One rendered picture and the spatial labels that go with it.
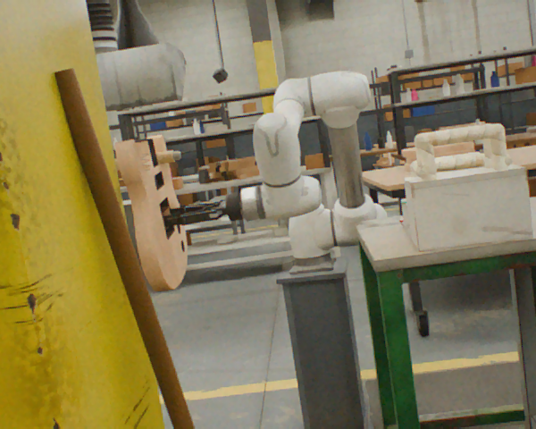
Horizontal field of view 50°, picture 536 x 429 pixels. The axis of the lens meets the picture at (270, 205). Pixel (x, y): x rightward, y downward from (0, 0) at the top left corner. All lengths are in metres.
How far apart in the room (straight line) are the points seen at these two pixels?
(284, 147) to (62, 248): 0.89
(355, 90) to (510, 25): 11.63
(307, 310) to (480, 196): 1.07
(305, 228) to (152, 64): 1.07
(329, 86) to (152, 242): 0.84
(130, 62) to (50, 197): 0.97
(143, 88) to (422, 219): 0.76
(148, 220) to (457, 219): 0.75
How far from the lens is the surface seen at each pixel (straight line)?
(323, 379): 2.43
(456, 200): 1.45
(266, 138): 1.38
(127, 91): 1.50
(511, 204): 1.48
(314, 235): 2.29
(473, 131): 1.46
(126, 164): 1.40
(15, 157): 0.52
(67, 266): 0.57
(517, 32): 13.51
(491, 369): 3.04
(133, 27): 1.70
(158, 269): 1.44
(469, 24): 13.24
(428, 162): 1.44
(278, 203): 1.47
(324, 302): 2.31
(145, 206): 1.43
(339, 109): 1.94
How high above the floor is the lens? 1.27
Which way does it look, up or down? 7 degrees down
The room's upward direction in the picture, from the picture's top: 9 degrees counter-clockwise
